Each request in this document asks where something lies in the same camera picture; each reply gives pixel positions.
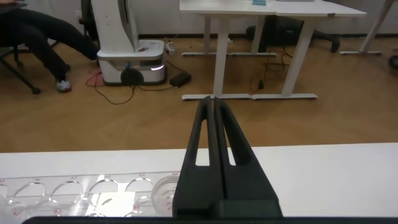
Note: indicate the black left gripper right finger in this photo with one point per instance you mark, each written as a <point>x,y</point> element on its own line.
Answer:
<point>248,186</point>

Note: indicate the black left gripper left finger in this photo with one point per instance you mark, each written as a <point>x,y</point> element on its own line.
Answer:
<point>199,186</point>

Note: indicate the clear graduated plastic test tube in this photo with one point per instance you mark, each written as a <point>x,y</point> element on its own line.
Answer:
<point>163,193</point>

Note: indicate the clear acrylic test tube rack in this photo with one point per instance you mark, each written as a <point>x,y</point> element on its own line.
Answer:
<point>62,199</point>

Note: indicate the black power adapter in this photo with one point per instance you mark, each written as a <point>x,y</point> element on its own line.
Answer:
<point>180,78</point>

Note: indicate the white power strip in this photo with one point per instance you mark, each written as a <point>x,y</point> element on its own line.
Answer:
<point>170,48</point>

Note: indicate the white standing desk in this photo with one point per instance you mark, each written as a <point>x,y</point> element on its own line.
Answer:
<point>298,46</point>
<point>222,46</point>

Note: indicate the small teal box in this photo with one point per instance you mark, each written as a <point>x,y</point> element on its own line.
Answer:
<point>259,2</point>

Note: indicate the long white lab desk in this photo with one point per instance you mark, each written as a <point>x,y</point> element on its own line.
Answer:
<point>373,28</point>

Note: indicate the seated person in white t-shirt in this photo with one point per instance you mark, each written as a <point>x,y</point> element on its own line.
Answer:
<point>46,40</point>

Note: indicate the black office chair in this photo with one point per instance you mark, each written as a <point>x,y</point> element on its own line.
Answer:
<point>15,71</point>

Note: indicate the white pedestal robot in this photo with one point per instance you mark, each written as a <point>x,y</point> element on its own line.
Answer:
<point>124,31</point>

